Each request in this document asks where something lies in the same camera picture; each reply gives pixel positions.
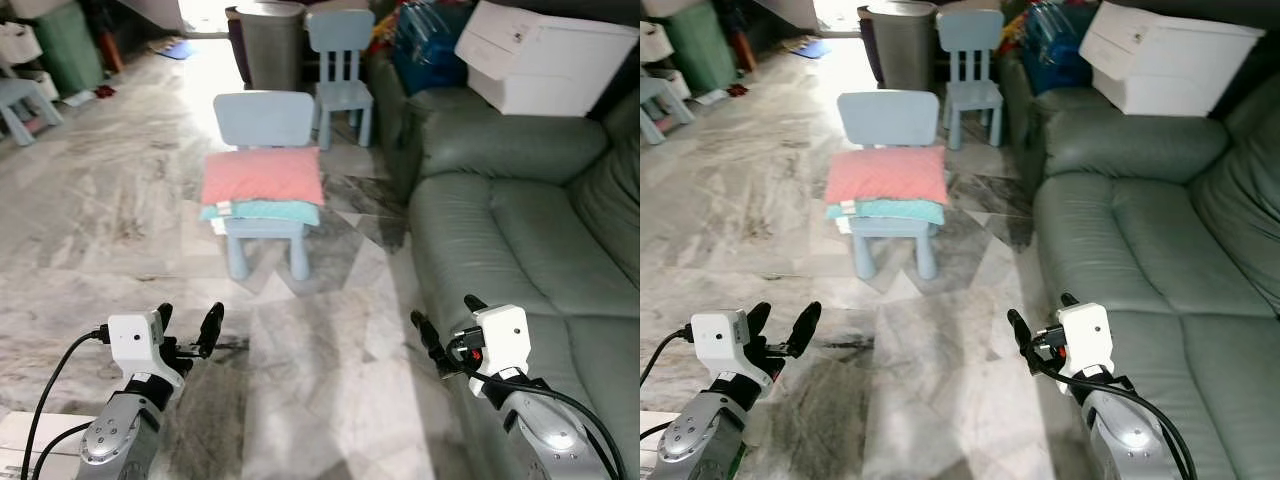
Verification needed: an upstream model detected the teal dotted pillow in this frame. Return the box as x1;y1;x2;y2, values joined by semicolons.
825;198;946;227
200;199;322;228

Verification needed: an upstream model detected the grey perforated laundry basket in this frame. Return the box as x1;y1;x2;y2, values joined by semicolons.
865;1;939;93
235;1;308;93

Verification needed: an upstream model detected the green plastic bin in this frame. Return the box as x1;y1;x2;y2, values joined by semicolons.
660;0;738;96
30;0;105;101

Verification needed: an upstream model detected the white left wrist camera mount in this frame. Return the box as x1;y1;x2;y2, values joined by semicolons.
107;313;167;374
690;310;752;374

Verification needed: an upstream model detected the grey-green leather sofa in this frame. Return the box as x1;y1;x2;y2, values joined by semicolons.
995;45;1280;480
362;45;640;480

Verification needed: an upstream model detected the large white box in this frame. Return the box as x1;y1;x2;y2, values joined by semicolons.
454;0;627;117
1078;0;1267;117

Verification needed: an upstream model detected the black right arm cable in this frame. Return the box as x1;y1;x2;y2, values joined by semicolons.
448;340;629;480
1030;340;1199;480

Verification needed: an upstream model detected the white flat board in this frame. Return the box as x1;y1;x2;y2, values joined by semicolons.
0;410;96;480
640;410;673;479

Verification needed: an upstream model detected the colourful clothes pile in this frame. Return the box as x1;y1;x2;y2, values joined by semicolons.
998;5;1031;51
366;5;401;56

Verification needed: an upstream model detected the pink dotted pillow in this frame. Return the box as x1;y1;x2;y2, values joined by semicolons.
200;147;327;209
824;146;949;208

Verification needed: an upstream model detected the light blue kids stool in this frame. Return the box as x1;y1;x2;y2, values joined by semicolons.
0;77;64;147
640;75;697;147

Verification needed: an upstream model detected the blue hard suitcase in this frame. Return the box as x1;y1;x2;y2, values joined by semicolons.
392;3;473;97
1020;3;1099;97

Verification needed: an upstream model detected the dark slim bin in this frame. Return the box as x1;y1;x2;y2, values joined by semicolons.
224;6;248;86
856;8;873;86

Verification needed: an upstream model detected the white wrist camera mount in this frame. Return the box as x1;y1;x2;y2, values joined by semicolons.
470;304;530;377
107;313;167;374
1055;302;1115;374
690;310;752;374

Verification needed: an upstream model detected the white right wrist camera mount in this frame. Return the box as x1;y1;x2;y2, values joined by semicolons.
1055;302;1115;374
470;304;530;377

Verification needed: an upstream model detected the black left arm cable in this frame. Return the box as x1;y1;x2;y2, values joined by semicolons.
640;325;693;441
20;325;111;480

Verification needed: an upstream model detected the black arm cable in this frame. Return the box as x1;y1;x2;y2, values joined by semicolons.
1030;340;1199;480
20;325;111;480
448;340;629;480
640;325;693;441

